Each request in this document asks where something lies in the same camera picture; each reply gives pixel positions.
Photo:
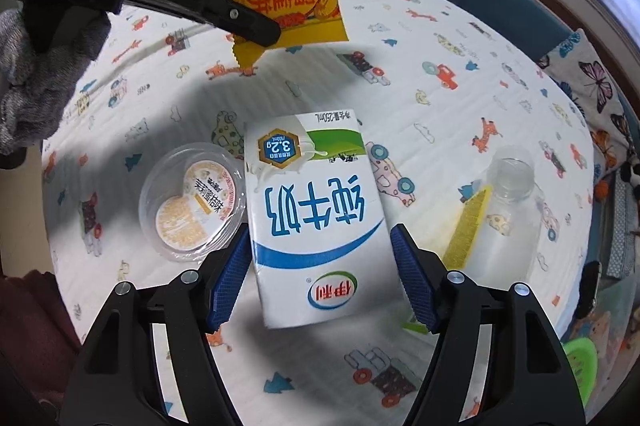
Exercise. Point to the cartoon print table cloth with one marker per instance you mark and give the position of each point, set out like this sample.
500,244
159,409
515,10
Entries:
436,94

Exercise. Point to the green plastic basket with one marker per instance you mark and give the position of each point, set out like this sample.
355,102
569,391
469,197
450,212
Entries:
582,356

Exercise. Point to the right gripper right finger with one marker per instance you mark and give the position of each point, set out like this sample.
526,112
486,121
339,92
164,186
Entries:
528,380

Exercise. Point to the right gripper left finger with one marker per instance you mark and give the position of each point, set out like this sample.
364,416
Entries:
146,359

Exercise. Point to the black white cow plush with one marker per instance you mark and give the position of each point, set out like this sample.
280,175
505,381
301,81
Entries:
630,173

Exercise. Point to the left grey gloved hand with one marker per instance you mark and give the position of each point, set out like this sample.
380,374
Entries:
35,89

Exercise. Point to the left dark sleeve forearm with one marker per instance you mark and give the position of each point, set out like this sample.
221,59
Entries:
39,348

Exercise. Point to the clear round jelly cup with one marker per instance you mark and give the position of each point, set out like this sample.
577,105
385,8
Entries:
192,201

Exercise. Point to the butterfly print pillow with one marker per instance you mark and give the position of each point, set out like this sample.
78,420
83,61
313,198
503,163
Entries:
580,72

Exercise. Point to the clear plastic bottle yellow label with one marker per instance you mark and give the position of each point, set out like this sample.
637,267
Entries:
497,234

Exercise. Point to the white blue milk carton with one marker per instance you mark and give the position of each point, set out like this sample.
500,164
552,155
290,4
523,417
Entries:
320,241

